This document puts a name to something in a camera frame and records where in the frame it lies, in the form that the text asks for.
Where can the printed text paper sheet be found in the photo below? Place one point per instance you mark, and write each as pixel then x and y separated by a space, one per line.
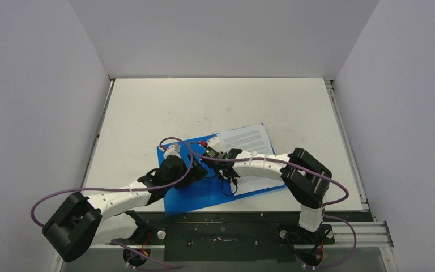
pixel 250 138

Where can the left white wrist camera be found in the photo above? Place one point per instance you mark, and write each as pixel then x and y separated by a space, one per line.
pixel 172 150

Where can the blue plastic folder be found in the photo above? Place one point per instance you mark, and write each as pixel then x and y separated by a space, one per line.
pixel 202 194

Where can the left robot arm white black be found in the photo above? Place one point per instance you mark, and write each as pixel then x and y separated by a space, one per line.
pixel 83 221

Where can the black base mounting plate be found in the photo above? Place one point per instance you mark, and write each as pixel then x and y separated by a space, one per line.
pixel 228 236

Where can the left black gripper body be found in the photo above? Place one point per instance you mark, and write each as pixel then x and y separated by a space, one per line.
pixel 193 175

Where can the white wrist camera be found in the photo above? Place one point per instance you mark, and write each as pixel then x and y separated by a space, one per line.
pixel 214 143
pixel 172 150

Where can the aluminium frame rail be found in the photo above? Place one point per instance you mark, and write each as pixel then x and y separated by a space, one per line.
pixel 373 234

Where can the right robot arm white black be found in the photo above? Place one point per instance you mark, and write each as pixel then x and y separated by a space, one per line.
pixel 305 177

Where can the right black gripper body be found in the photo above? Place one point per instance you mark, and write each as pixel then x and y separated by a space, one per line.
pixel 224 171

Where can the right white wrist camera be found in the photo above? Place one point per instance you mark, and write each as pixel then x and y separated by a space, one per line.
pixel 214 143

